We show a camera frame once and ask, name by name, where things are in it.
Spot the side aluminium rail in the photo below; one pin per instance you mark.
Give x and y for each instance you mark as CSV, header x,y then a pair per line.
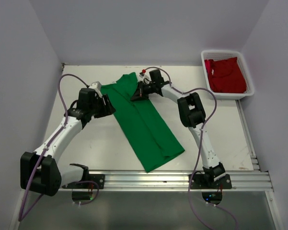
x,y
252,154

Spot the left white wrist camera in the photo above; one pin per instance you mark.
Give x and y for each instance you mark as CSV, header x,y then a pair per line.
x,y
96,86

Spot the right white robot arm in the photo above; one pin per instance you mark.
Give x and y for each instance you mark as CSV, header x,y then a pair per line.
x,y
192,116

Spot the aluminium mounting rail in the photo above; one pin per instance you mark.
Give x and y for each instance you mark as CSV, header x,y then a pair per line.
x,y
179,181

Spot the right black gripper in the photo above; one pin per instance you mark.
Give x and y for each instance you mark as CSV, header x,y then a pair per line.
x,y
139,94

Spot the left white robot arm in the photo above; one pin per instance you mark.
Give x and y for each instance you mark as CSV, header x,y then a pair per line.
x,y
39,171

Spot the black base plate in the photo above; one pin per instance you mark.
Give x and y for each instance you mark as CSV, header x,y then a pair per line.
x,y
99,179
201,181

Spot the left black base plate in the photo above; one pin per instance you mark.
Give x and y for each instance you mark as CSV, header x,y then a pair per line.
x,y
99,179

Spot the white plastic basket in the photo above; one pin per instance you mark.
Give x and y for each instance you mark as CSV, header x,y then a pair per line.
x,y
226,54

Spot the green t shirt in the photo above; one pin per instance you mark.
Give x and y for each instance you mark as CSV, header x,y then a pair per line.
x,y
149,136

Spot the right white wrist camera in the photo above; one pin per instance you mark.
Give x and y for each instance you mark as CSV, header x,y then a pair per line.
x,y
142,75

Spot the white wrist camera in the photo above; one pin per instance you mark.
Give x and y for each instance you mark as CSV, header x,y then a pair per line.
x,y
96,86
142,75

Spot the red t shirt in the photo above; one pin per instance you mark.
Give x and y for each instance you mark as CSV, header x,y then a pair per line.
x,y
225,76

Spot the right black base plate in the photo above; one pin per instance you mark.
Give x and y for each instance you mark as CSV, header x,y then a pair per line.
x,y
201,181

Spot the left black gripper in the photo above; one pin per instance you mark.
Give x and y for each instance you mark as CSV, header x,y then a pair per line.
x,y
107,109

